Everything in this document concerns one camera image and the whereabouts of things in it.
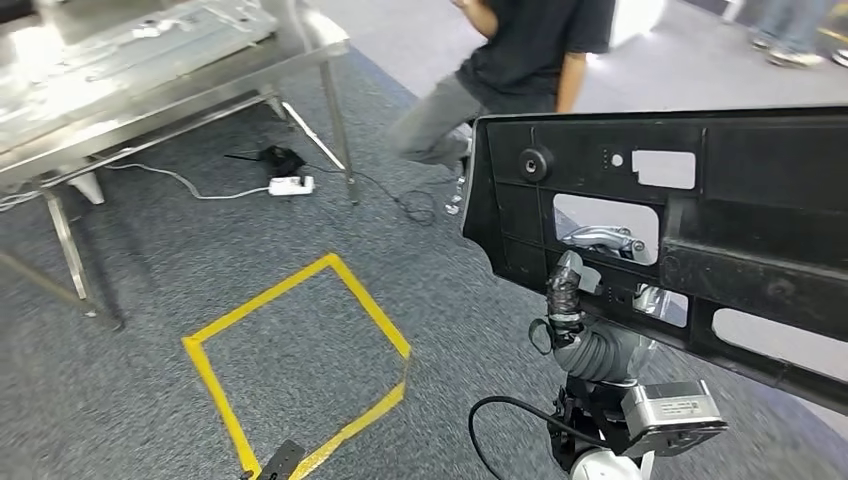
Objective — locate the black plastic car part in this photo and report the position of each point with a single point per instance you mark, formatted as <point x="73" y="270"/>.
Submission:
<point x="762" y="192"/>

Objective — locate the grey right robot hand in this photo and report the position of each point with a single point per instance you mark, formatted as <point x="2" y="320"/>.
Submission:
<point x="596" y="354"/>

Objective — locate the stainless steel workbench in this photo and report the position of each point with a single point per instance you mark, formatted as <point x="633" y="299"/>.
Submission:
<point x="305" y="40"/>

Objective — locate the stamped sheet metal plate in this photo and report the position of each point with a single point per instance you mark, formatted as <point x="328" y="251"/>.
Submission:
<point x="132" y="60"/>

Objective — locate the white power strip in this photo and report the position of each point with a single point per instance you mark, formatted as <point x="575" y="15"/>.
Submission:
<point x="291" y="186"/>

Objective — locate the person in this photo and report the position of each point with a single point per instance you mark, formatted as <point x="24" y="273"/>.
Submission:
<point x="530" y="40"/>
<point x="788" y="26"/>

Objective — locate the black power adapter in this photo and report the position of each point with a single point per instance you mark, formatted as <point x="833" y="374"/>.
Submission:
<point x="281" y="160"/>

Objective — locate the yellow floor tape square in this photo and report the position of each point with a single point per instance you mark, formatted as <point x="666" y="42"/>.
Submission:
<point x="199" y="344"/>

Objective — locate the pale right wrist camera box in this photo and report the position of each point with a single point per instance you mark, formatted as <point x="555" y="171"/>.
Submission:
<point x="669" y="414"/>

